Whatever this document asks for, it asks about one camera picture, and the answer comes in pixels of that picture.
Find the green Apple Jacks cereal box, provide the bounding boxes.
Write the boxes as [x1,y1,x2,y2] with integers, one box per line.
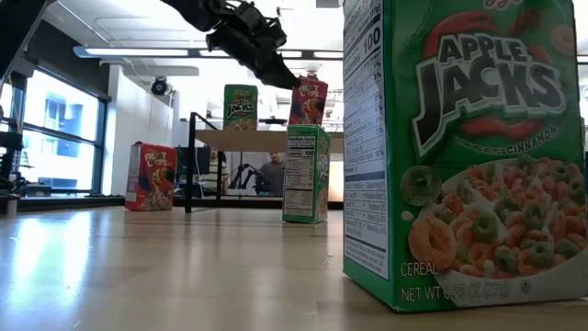
[340,0,588,314]
[281,124,332,225]
[222,84,259,132]

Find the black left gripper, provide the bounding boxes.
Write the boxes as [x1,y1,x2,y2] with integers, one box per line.
[206,0,303,91]

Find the person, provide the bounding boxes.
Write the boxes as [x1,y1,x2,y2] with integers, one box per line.
[259,152,286,198]
[204,150,232,194]

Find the red Froot Loops cereal box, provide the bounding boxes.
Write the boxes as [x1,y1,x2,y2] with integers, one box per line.
[288,75,330,127]
[124,141,178,212]

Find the wooden shelf black metal legs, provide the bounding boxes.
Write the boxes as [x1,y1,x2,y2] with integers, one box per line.
[184,111,345,214]

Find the dark framed window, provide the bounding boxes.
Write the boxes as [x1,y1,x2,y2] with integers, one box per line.
[0,68,111,197]

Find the black metal rail frame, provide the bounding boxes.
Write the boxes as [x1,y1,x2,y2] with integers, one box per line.
[0,195,345,215]

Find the black round ceiling spotlight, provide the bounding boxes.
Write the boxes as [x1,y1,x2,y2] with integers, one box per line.
[150,76,169,97]

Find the long ceiling light bar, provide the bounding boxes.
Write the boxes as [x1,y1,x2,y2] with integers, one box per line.
[73,45,345,61]

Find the black monitor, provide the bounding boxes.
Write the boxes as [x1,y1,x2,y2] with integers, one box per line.
[176,145,212,185]

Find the black equipment stand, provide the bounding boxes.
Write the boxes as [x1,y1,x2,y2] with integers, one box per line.
[0,131,25,197]

